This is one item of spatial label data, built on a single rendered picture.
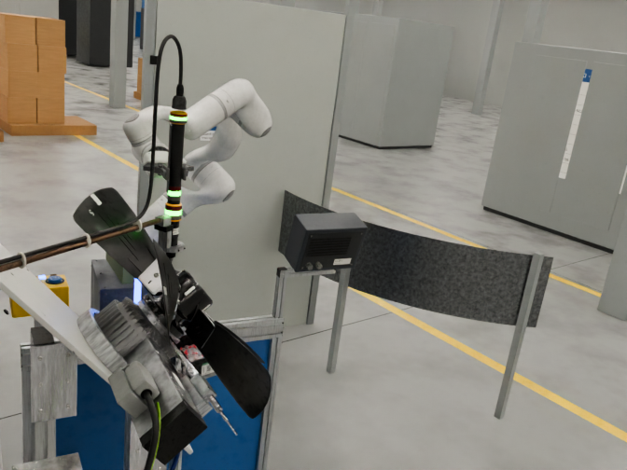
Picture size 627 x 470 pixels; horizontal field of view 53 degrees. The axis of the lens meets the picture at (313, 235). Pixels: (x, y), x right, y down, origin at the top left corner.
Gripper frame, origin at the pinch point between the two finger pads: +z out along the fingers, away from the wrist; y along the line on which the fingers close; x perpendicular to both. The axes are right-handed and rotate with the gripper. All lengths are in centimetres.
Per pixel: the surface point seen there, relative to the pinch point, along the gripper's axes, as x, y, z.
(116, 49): -37, -208, -1099
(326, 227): -27, -66, -30
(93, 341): -37.0, 22.4, 16.9
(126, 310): -32.2, 13.8, 11.4
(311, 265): -42, -62, -30
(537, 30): 91, -882, -727
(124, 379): -36, 19, 36
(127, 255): -19.5, 12.8, 6.5
